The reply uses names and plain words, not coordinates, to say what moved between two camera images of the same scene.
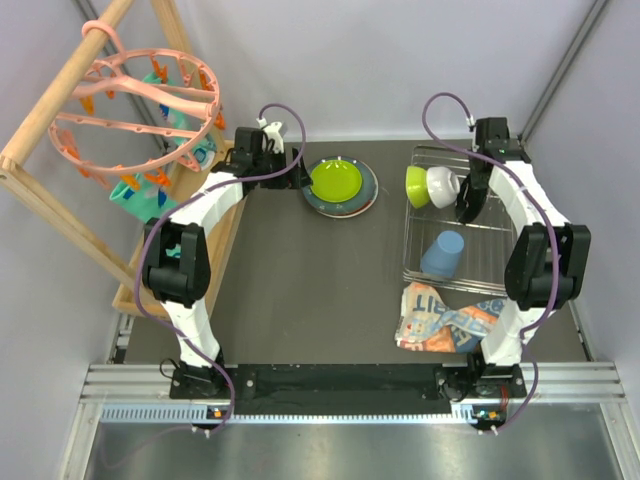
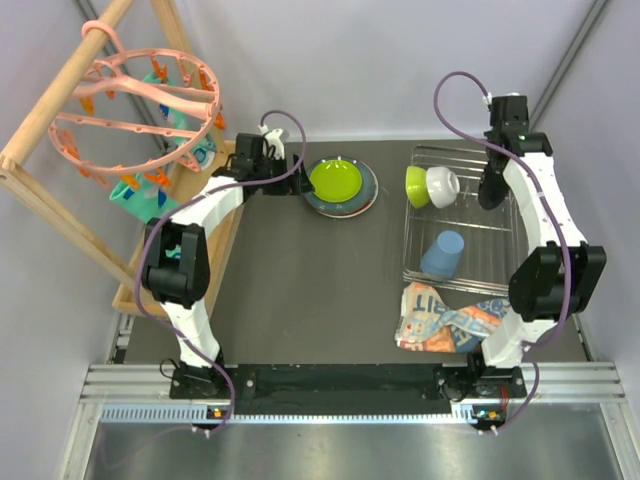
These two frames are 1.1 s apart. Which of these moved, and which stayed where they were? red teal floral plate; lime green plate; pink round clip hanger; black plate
Moved: black plate
Stayed: pink round clip hanger; lime green plate; red teal floral plate
